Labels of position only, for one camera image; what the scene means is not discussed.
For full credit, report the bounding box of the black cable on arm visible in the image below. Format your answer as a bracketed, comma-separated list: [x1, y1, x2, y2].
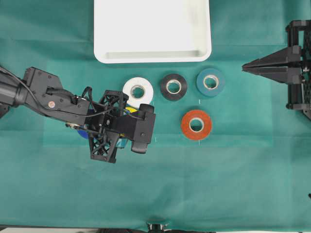
[0, 65, 146, 121]

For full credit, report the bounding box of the red tape roll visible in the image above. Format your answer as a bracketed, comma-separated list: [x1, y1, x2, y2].
[180, 110, 212, 141]

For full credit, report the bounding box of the black tape roll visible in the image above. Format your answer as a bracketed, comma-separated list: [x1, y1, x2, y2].
[160, 74, 188, 101]

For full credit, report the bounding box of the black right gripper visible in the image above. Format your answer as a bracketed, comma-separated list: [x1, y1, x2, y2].
[242, 20, 311, 119]

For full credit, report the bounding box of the blue tape roll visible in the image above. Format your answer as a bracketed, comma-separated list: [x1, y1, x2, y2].
[77, 130, 88, 139]

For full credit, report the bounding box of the white tape roll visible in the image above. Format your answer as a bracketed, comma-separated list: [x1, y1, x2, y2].
[122, 77, 154, 108]

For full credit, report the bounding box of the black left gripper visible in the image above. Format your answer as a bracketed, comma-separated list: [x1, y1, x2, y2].
[86, 90, 128, 163]

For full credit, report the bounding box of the black camera stand base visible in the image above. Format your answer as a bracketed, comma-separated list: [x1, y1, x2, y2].
[96, 222, 216, 233]

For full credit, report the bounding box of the white plastic tray case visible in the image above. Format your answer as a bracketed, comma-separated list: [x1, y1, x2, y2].
[94, 0, 212, 64]

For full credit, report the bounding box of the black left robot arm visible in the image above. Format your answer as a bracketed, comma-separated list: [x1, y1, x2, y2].
[0, 67, 128, 164]

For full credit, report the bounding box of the green tape roll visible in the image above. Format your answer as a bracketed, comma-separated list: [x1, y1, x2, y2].
[196, 68, 225, 97]

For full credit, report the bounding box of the green table cloth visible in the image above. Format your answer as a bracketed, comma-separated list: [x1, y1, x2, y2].
[0, 0, 311, 232]

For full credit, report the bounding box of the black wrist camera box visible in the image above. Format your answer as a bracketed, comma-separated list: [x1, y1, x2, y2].
[111, 104, 156, 154]

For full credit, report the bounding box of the yellow tape roll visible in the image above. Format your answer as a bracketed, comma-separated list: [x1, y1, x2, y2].
[123, 107, 137, 118]

